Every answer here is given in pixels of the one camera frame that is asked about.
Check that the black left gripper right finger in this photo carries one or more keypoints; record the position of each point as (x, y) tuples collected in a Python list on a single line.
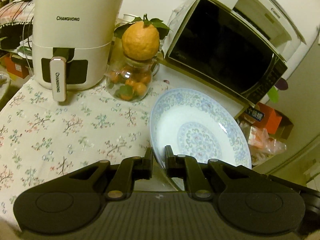
[(187, 168)]

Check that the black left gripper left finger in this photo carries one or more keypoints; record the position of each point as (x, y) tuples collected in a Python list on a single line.
[(130, 170)]

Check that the blue patterned plate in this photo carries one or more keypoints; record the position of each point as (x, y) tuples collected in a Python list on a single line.
[(194, 124)]

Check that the plastic bag with orange packs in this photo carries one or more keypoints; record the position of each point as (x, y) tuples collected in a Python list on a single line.
[(262, 147)]

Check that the glass jar of small oranges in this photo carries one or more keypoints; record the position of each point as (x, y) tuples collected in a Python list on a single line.
[(130, 80)]

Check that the floral tablecloth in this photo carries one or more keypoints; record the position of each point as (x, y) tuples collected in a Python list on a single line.
[(42, 139)]

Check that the orange carton box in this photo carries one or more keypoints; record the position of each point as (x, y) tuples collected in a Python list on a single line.
[(277, 124)]

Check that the black microwave oven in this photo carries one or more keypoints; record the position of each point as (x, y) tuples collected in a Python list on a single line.
[(221, 47)]

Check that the large orange citrus with leaves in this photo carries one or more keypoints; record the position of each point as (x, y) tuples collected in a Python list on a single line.
[(141, 38)]

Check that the white refrigerator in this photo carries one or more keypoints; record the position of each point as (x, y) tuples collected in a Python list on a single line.
[(300, 103)]

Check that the white Changhong air fryer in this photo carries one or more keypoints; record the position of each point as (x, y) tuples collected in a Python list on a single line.
[(71, 43)]

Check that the white appliance on microwave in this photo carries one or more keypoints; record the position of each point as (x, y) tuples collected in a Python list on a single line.
[(271, 21)]

